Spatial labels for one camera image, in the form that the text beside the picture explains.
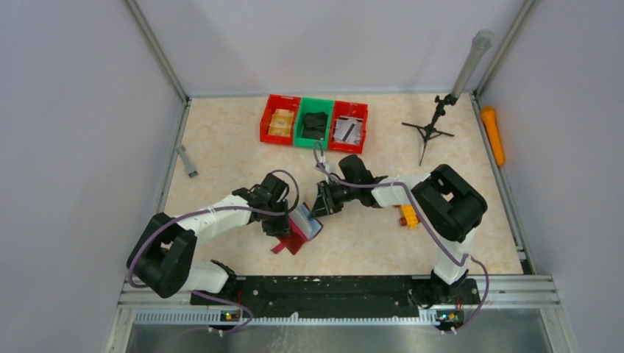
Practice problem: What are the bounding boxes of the black item in bin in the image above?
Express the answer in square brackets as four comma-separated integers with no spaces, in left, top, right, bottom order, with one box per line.
[302,112,328,140]

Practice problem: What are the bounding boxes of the white cards in bin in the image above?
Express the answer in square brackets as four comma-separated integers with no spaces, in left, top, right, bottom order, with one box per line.
[333,115,364,146]

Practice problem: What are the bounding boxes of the grey tube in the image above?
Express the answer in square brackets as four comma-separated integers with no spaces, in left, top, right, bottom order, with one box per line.
[450,29,495,100]

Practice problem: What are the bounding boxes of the right red bin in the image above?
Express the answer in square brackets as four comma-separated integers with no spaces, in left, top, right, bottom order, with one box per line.
[327,100,369,154]

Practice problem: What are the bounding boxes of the red bin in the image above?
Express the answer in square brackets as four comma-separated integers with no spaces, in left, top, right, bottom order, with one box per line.
[327,100,369,154]
[259,94,302,146]

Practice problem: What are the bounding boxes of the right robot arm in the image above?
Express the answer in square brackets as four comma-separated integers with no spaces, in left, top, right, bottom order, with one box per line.
[309,154,488,306]

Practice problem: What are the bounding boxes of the yellow toy brick car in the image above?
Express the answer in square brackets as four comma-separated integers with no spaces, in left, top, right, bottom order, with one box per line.
[398,204,419,229]

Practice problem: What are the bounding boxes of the grey small tool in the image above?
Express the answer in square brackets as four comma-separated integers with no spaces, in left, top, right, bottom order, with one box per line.
[174,144,199,178]

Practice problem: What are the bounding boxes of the grey cable duct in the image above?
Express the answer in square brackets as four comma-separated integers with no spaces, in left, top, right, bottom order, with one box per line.
[134,309,459,327]

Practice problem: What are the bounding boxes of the wooden piece in bin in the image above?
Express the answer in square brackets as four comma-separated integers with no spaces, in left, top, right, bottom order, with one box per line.
[268,109,295,138]

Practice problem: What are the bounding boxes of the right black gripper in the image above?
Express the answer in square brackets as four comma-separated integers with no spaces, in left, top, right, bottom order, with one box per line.
[309,179,359,221]

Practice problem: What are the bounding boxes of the orange cylinder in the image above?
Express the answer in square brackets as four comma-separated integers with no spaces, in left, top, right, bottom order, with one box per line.
[481,106,505,166]

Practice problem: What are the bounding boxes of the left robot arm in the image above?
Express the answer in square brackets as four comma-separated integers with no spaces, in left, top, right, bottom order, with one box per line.
[126,170,298,304]

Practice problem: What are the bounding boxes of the left red bin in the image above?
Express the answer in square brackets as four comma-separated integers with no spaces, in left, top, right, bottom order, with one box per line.
[259,94,302,146]

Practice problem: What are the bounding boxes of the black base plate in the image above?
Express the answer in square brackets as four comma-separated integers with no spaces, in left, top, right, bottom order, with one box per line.
[216,275,481,318]

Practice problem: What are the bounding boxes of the red card holder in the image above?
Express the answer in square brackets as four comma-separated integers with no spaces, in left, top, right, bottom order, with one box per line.
[271,203,324,255]

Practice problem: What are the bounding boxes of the green bin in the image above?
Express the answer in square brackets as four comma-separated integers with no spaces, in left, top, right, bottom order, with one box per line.
[293,97,335,149]

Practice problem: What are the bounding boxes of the black tripod stand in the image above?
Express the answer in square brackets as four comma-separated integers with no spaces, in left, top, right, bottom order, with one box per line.
[401,93,458,165]

